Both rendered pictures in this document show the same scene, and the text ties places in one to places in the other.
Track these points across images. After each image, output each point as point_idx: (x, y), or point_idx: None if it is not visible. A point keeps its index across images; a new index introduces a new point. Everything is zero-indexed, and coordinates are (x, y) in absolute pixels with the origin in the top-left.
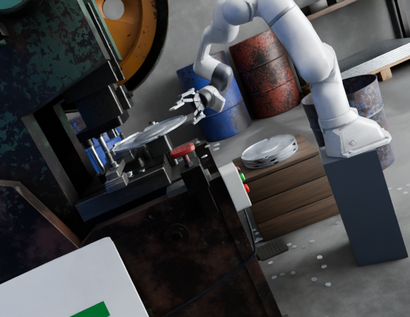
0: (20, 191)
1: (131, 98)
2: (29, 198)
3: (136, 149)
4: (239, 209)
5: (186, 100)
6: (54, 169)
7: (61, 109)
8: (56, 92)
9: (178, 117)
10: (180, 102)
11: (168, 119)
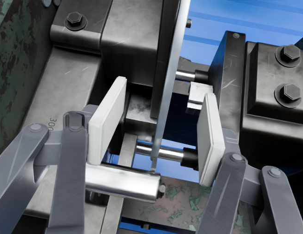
0: (182, 60)
1: (277, 90)
2: None
3: (136, 96)
4: None
5: (229, 182)
6: (186, 69)
7: (240, 233)
8: (295, 44)
9: (174, 48)
10: (229, 146)
11: (167, 112)
